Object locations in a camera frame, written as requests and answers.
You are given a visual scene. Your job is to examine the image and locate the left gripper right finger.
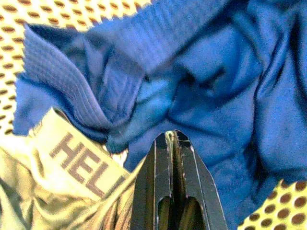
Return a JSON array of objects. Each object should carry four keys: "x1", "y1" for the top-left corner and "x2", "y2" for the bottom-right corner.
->
[{"x1": 172, "y1": 131, "x2": 228, "y2": 230}]

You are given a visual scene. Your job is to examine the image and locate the white perforated laundry basket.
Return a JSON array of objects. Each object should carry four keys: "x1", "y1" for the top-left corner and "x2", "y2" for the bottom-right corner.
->
[{"x1": 0, "y1": 0, "x2": 307, "y2": 230}]

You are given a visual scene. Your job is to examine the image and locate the grey underpants lettered waistband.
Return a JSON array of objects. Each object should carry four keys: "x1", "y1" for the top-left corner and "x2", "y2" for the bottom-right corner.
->
[{"x1": 0, "y1": 107, "x2": 147, "y2": 230}]

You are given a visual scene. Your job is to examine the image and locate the blue garment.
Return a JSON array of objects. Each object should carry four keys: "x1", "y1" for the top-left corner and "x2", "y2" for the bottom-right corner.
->
[{"x1": 12, "y1": 0, "x2": 307, "y2": 230}]

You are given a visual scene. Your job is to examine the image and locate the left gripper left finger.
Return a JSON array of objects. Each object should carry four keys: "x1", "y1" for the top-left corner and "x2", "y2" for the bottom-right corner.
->
[{"x1": 130, "y1": 131, "x2": 173, "y2": 230}]

